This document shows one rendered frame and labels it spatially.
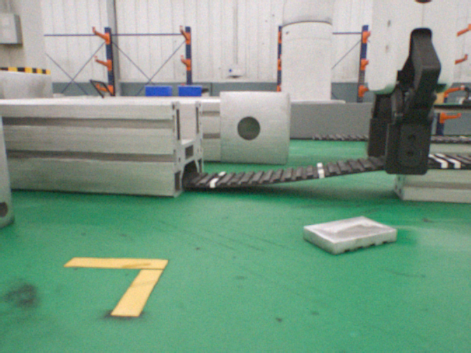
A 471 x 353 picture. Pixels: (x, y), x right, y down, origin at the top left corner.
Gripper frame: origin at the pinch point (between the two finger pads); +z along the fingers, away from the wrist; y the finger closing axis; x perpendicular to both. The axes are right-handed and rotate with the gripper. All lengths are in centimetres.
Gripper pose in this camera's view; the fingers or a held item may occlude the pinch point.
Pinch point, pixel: (394, 152)
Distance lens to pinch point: 36.6
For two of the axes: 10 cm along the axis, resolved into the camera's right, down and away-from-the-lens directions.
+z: 0.0, 9.8, 2.1
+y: 1.7, -2.1, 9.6
